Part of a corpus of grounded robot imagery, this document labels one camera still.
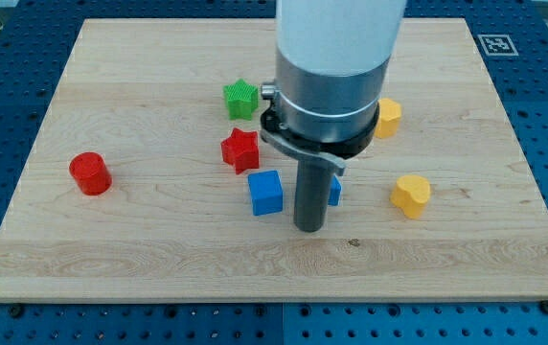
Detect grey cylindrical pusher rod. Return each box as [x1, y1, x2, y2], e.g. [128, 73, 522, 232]
[293, 160, 333, 233]

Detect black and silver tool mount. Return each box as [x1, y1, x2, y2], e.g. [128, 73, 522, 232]
[260, 81, 379, 175]

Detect red cylinder block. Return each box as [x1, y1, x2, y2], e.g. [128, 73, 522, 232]
[69, 151, 112, 196]

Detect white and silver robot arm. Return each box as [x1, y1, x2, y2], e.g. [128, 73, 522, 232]
[260, 0, 407, 232]

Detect red star block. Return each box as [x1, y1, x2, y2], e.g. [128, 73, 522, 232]
[220, 127, 260, 174]

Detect green star block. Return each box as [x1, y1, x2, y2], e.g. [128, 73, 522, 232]
[222, 79, 259, 120]

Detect blue block behind rod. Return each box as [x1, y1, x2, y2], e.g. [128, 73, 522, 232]
[328, 175, 342, 206]

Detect blue cube block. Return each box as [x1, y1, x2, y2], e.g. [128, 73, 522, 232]
[247, 171, 284, 216]

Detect yellow hexagon block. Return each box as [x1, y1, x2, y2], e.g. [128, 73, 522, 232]
[375, 98, 402, 139]

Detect yellow heart block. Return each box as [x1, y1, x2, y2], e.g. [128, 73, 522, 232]
[390, 174, 431, 219]

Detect light wooden board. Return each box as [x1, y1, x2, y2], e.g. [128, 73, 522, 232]
[0, 18, 548, 303]

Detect white fiducial marker tag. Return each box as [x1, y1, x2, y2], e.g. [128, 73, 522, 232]
[478, 34, 518, 57]

